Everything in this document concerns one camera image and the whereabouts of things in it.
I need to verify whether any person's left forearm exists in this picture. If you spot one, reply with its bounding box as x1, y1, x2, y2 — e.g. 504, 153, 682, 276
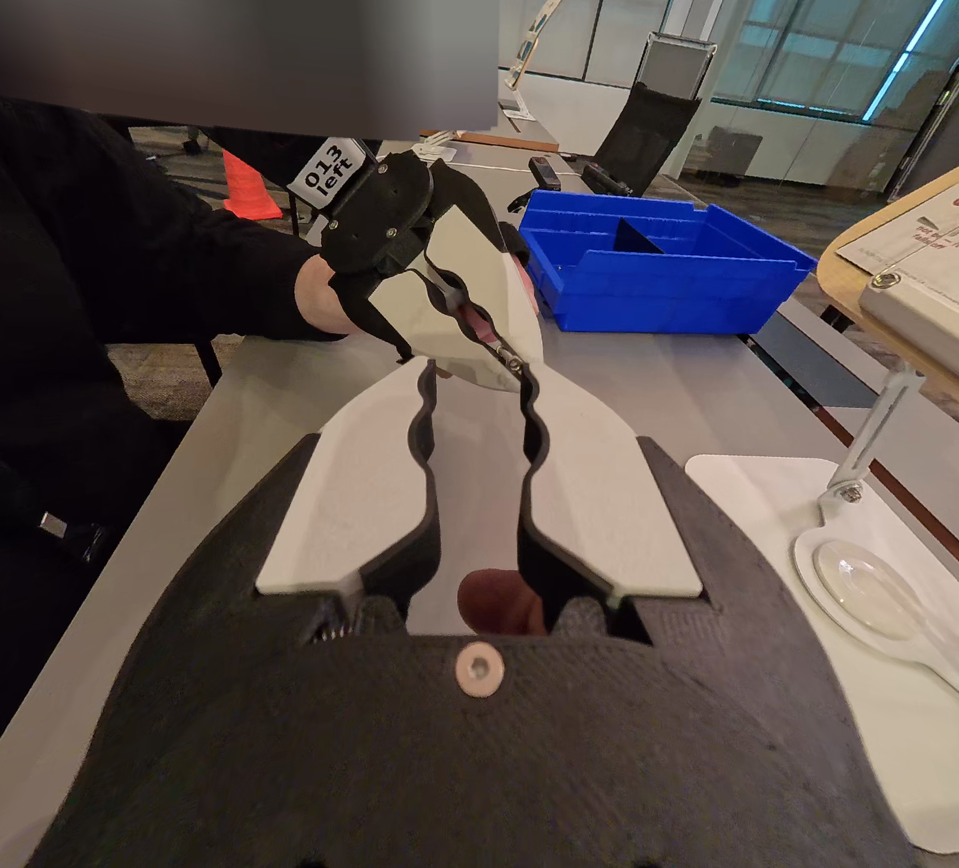
90, 179, 353, 346

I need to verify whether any person's black clothed torso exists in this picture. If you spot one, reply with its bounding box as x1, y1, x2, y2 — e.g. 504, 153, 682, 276
0, 95, 248, 742

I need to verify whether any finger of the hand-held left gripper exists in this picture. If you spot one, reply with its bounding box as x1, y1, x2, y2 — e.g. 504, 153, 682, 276
371, 267, 519, 391
429, 207, 544, 376

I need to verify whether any blue plastic bin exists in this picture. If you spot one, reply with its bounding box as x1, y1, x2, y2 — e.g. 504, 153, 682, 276
518, 190, 819, 336

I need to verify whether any silver framed panel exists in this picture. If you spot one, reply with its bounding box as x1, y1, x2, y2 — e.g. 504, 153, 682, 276
637, 31, 719, 106

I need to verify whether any grey floor box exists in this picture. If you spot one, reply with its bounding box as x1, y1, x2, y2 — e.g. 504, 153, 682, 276
704, 126, 765, 170

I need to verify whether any black mesh office chair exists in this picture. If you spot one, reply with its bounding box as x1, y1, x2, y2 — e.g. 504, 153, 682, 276
592, 80, 703, 196

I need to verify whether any orange traffic cone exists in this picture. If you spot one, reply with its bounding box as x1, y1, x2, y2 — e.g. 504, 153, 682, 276
222, 147, 284, 222

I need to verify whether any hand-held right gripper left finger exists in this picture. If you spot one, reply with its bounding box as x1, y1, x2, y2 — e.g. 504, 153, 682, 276
256, 359, 445, 623

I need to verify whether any dark rectangular desk plate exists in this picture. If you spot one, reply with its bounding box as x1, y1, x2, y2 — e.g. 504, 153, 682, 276
748, 310, 894, 411

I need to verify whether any black strap metal buckle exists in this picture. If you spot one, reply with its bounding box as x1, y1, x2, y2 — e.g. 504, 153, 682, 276
39, 508, 107, 563

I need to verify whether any neighbouring grey desk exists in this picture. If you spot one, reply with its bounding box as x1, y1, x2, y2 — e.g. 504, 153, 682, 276
375, 137, 600, 210

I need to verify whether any printed instruction sheet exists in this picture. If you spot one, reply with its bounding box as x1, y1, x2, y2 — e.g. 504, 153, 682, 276
834, 182, 959, 279

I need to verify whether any white stand ledge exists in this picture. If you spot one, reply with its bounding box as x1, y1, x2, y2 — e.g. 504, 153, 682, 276
856, 269, 959, 361

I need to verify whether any wire page holder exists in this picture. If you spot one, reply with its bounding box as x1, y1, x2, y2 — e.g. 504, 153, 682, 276
868, 227, 959, 288

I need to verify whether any person's left hand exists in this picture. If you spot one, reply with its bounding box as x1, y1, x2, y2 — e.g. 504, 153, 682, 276
294, 255, 542, 354

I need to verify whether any background document stand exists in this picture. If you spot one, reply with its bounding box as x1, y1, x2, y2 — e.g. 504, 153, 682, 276
502, 0, 572, 121

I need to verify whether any white stand support leg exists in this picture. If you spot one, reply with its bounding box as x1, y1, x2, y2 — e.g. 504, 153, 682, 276
819, 366, 929, 518

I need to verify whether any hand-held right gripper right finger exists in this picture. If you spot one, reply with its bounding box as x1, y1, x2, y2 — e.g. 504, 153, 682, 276
517, 363, 705, 634

